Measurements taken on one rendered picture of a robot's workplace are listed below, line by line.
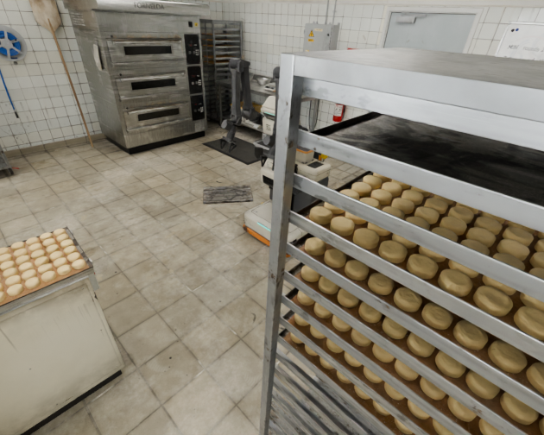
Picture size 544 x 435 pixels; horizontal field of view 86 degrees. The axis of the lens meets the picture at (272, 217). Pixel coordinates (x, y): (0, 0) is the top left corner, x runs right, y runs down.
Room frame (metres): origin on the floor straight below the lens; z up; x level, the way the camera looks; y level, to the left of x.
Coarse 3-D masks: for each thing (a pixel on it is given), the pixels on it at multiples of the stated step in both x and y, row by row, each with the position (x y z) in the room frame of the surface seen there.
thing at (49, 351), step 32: (64, 288) 0.88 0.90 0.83; (0, 320) 0.71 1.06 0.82; (32, 320) 0.77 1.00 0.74; (64, 320) 0.84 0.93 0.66; (96, 320) 0.92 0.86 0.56; (0, 352) 0.67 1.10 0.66; (32, 352) 0.73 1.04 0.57; (64, 352) 0.79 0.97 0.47; (96, 352) 0.87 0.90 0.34; (0, 384) 0.62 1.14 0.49; (32, 384) 0.68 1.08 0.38; (64, 384) 0.75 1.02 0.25; (96, 384) 0.83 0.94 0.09; (0, 416) 0.57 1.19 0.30; (32, 416) 0.63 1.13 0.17
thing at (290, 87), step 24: (288, 72) 0.53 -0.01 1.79; (288, 96) 0.53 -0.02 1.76; (288, 120) 0.52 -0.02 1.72; (288, 144) 0.53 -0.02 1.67; (288, 168) 0.53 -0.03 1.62; (288, 192) 0.54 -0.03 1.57; (288, 216) 0.54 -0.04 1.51; (264, 336) 0.54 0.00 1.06; (264, 360) 0.54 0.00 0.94; (264, 384) 0.53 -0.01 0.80; (264, 408) 0.53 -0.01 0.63; (264, 432) 0.52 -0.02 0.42
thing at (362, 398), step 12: (288, 336) 0.56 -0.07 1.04; (300, 348) 0.52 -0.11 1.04; (312, 360) 0.49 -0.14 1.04; (324, 360) 0.48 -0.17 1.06; (324, 372) 0.45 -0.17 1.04; (336, 372) 0.46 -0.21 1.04; (348, 384) 0.42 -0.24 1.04; (360, 396) 0.39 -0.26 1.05; (372, 408) 0.37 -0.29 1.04; (384, 420) 0.34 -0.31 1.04; (396, 420) 0.33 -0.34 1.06; (396, 432) 0.31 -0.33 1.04; (408, 432) 0.31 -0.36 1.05
